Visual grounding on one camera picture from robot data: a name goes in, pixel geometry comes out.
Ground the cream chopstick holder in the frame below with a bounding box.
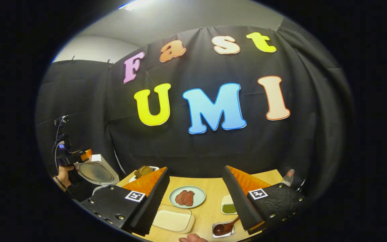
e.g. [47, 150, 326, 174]
[129, 165, 161, 184]

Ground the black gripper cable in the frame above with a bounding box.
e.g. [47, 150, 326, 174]
[53, 115, 69, 162]

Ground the small metal dish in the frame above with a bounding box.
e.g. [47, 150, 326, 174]
[212, 221, 235, 239]

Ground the beige rectangular tray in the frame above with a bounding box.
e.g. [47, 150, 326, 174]
[152, 204, 196, 235]

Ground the clear plastic bottle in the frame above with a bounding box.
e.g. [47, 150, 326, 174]
[279, 169, 296, 187]

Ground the cream compartment grain dish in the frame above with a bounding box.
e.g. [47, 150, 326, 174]
[220, 194, 239, 215]

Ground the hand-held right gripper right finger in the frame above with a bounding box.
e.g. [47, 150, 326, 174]
[222, 165, 307, 235]

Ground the brown meat slice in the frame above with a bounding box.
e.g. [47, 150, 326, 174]
[175, 190, 188, 206]
[181, 191, 196, 207]

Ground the white rice cooker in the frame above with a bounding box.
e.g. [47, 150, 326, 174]
[74, 154, 121, 196]

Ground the small dark brown spoon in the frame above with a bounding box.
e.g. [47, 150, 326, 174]
[213, 216, 241, 237]

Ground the black backdrop cloth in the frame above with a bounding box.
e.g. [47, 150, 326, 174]
[36, 17, 354, 203]

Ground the pale green round plate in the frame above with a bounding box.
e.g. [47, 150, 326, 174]
[169, 186, 207, 209]

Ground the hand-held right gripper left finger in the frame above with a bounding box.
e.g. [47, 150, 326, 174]
[79, 167, 171, 237]

